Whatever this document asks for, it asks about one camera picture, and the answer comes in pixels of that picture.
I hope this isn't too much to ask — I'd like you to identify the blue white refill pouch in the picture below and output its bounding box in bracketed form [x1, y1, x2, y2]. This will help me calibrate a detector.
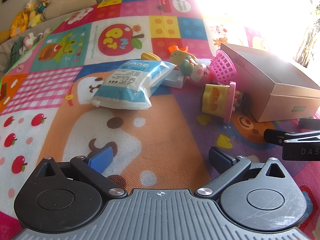
[90, 59, 177, 110]

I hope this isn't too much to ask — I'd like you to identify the yellow cushion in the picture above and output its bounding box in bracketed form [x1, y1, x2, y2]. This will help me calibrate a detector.
[0, 30, 12, 43]

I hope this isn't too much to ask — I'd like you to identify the yellow toy with orange top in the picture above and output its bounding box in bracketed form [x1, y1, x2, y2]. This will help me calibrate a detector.
[168, 45, 194, 68]

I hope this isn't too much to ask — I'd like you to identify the green pink plush toy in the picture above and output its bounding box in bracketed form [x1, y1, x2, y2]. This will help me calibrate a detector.
[10, 29, 52, 63]

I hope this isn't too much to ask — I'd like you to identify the pink cardboard box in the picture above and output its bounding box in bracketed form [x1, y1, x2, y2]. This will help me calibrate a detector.
[220, 42, 320, 123]

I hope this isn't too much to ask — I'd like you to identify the yellow toy corn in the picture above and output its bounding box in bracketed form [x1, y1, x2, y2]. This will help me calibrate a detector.
[140, 52, 162, 61]

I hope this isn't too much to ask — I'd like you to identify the cartoon boy plush doll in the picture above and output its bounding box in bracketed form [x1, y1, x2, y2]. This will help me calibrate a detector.
[35, 0, 52, 15]

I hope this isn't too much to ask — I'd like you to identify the orange yellow plush toy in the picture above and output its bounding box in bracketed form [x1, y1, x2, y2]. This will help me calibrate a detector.
[9, 11, 29, 38]

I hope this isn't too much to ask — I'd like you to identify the pink pig toy figure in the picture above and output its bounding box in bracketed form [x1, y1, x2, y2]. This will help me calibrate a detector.
[179, 56, 213, 83]

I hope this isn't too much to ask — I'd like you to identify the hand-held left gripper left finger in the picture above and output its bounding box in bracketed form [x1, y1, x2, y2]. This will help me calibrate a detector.
[30, 145, 128, 201]

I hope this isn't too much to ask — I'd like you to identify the small dark toy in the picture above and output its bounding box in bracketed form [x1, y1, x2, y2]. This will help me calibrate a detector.
[234, 90, 250, 113]

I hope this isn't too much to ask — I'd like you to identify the yellow pink toy toaster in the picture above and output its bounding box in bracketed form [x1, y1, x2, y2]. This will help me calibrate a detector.
[201, 81, 237, 124]

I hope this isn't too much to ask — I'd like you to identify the white battery charger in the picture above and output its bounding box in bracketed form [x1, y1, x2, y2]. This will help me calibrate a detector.
[162, 67, 187, 89]

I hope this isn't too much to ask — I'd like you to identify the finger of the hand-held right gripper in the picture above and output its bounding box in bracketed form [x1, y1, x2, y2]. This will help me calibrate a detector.
[264, 129, 320, 147]
[299, 118, 320, 131]

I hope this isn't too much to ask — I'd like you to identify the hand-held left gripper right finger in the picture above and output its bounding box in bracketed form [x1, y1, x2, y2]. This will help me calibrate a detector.
[195, 146, 292, 202]

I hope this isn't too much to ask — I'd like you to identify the yellow duck plush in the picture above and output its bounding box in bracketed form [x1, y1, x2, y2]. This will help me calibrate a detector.
[24, 0, 42, 28]

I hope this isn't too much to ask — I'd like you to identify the pink plastic toy basket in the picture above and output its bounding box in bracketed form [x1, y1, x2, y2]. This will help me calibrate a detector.
[209, 49, 237, 84]

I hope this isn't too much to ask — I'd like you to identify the colourful cartoon play mat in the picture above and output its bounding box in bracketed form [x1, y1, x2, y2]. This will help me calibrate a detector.
[0, 0, 320, 240]

